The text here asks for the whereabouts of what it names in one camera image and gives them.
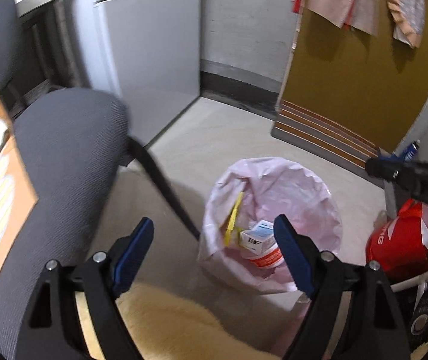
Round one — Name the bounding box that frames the grey fabric office chair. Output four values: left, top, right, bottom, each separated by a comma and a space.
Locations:
0, 0, 202, 360

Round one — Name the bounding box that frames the orange patterned hanging cloth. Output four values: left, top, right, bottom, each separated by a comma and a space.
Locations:
387, 0, 425, 49

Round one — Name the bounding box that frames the blue spray can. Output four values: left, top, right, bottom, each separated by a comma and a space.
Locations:
400, 140, 420, 162

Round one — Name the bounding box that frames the red plastic bag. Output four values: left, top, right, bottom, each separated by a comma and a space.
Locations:
365, 199, 428, 283

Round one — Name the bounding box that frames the yellow wrapper in bin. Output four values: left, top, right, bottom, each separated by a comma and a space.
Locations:
224, 192, 244, 247

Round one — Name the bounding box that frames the white carton in bin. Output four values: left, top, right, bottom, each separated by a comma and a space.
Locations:
238, 220, 276, 255

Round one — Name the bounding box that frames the pink lined trash bin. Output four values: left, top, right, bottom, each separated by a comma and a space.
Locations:
198, 157, 342, 294

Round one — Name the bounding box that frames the beige fluffy rug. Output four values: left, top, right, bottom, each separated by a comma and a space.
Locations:
75, 282, 282, 360

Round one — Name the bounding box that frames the grey refrigerator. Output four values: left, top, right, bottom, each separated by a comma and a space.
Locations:
72, 0, 201, 144

